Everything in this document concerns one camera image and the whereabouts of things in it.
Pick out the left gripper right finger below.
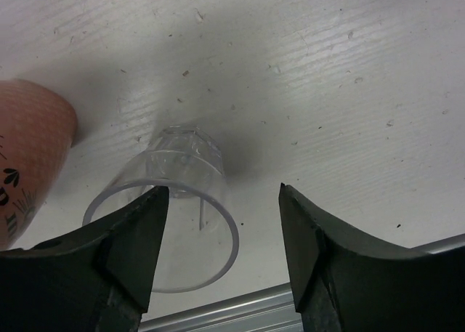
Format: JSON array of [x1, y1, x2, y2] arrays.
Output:
[[279, 185, 464, 331]]

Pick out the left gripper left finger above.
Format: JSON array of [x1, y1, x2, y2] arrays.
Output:
[[1, 187, 169, 331]]

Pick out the clear glass cup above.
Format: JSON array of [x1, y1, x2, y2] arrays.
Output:
[[82, 125, 239, 293]]

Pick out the coral orange mug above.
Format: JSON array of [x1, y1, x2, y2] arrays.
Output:
[[1, 79, 78, 250]]

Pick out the aluminium mounting rail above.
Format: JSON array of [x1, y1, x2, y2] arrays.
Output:
[[139, 232, 465, 332]]

